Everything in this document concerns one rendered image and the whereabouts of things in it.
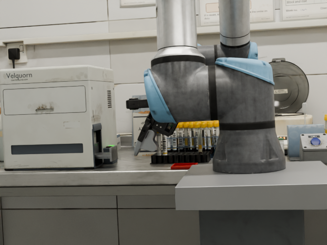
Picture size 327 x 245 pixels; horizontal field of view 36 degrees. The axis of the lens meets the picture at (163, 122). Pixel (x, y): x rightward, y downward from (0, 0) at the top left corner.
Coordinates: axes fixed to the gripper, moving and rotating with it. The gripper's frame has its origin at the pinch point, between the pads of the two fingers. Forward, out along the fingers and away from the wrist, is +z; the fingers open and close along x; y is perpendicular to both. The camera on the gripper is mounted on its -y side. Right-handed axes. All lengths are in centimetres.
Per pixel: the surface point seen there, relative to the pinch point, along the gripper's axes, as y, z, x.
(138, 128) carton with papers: -6.0, -2.2, 25.1
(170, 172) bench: 12.6, -1.0, -8.3
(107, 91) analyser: -19.4, -9.5, 16.1
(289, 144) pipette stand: 38.3, -22.1, 6.2
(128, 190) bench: 4.1, 9.9, -5.3
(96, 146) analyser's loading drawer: -11.0, 4.5, 0.6
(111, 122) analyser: -13.7, -1.1, 16.8
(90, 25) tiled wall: -49, -25, 59
